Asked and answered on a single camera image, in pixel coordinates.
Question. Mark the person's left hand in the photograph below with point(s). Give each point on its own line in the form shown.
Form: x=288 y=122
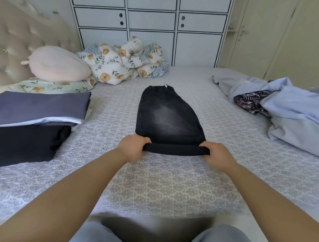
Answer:
x=132 y=148

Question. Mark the person's right hand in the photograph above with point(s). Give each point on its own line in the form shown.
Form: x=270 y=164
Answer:
x=222 y=158

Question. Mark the bed with grey patterned sheet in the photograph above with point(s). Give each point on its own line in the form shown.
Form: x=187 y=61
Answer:
x=109 y=129

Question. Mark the dark purple patterned garment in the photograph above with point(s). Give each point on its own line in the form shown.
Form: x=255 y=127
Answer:
x=251 y=102

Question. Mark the white printed t-shirt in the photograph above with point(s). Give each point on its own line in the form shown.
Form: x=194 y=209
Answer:
x=45 y=121

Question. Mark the grey printed t-shirt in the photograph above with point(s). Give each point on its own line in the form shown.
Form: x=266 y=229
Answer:
x=45 y=105

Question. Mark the black shorts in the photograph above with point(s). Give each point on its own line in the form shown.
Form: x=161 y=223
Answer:
x=30 y=144

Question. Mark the person's right forearm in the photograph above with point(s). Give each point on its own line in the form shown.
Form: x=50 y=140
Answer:
x=279 y=204

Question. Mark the person's left forearm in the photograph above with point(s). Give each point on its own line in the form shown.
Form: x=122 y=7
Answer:
x=60 y=199

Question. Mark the floral bunched quilt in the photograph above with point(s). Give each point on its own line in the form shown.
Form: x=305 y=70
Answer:
x=158 y=62

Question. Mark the floral pillow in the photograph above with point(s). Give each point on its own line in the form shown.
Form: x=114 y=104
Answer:
x=50 y=87

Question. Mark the pink plush pillow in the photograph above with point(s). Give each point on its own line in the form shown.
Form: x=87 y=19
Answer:
x=57 y=65

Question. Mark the white door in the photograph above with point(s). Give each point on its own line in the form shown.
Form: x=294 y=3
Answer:
x=274 y=40

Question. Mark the white wardrobe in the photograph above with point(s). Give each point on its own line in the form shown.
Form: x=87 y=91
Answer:
x=149 y=20

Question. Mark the beige tufted headboard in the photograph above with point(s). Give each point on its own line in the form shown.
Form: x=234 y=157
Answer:
x=25 y=35

